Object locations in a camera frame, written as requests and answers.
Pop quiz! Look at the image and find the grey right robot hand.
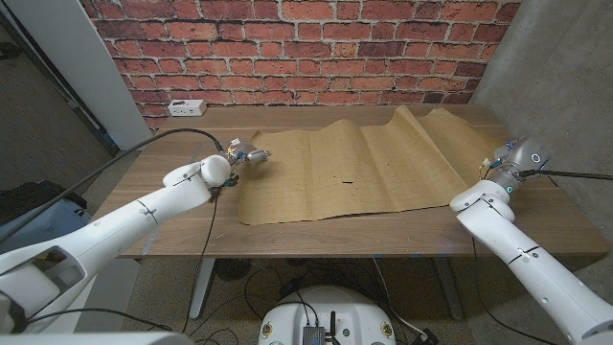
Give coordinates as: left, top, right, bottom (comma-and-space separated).
478, 134, 551, 196

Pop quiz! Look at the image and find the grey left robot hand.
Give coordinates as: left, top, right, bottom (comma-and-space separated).
224, 138, 272, 168

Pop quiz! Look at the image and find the brown gridded floral wrapping paper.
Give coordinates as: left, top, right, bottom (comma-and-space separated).
238, 104, 509, 226

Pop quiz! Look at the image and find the white power strip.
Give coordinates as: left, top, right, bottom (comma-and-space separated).
167, 99, 208, 118

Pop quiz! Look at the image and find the red brick printed backdrop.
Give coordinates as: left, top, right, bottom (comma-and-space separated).
80, 0, 522, 131

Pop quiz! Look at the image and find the white table leg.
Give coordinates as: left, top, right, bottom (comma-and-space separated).
189, 258, 216, 321

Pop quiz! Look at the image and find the grey table leg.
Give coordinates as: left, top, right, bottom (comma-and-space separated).
433, 258, 465, 321

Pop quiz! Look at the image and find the white robot torso base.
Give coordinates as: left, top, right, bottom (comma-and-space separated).
258, 286, 397, 345

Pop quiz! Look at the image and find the small grey electronics box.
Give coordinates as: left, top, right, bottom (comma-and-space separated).
302, 325, 328, 345

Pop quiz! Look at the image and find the black cloth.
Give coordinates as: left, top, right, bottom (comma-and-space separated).
0, 180, 89, 226

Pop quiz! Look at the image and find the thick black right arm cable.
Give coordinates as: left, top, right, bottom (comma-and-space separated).
519, 168, 613, 182

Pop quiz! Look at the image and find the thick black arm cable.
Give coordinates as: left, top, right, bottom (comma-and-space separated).
0, 126, 225, 245
519, 168, 613, 182

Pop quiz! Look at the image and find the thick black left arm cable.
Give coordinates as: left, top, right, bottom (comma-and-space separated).
0, 126, 225, 245

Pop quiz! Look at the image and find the thin black left wrist cable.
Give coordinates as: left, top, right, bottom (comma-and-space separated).
181, 191, 219, 334

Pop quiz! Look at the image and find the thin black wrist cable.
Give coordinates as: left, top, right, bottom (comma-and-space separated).
181, 191, 219, 334
471, 237, 561, 345

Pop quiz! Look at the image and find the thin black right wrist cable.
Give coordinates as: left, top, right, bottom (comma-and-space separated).
471, 237, 561, 345

